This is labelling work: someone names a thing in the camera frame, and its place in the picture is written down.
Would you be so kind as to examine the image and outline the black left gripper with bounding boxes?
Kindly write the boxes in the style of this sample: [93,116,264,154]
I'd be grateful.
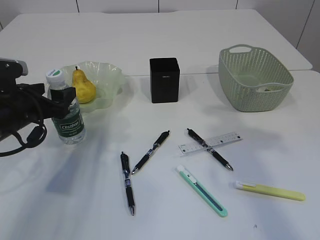
[0,83,76,140]

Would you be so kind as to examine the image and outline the yellow pear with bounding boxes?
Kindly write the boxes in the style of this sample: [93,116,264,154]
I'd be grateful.
[72,66,96,104]

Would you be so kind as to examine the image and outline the clear water bottle green label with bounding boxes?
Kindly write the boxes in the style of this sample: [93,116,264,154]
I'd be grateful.
[45,68,86,145]

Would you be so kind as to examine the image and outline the pale green wavy plate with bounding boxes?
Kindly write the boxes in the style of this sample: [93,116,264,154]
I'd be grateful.
[61,61,125,113]

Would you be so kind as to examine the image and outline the black pen front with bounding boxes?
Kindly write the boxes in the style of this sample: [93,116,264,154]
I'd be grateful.
[120,151,136,216]

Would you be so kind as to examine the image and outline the black square pen holder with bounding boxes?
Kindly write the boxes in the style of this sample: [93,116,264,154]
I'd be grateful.
[149,57,180,104]

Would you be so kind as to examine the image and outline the black pen middle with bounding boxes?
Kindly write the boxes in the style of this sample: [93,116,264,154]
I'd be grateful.
[131,130,170,175]

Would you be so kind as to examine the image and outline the black pen on ruler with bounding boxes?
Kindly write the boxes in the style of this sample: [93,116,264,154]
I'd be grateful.
[187,128,234,171]

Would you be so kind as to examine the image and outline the clear plastic ruler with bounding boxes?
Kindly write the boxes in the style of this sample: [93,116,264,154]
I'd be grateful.
[178,132,243,156]

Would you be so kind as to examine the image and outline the green utility knife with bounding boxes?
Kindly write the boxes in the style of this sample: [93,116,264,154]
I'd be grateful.
[176,165,228,218]

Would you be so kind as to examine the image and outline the green woven plastic basket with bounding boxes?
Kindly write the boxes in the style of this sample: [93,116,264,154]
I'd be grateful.
[218,44,294,112]

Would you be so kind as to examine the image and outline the yellow utility knife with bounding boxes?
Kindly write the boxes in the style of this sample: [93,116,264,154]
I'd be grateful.
[234,181,306,202]

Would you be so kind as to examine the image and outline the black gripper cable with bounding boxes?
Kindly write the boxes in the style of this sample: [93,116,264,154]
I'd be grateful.
[0,84,48,158]

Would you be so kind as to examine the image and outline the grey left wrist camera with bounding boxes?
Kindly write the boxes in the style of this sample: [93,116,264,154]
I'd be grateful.
[0,58,29,84]

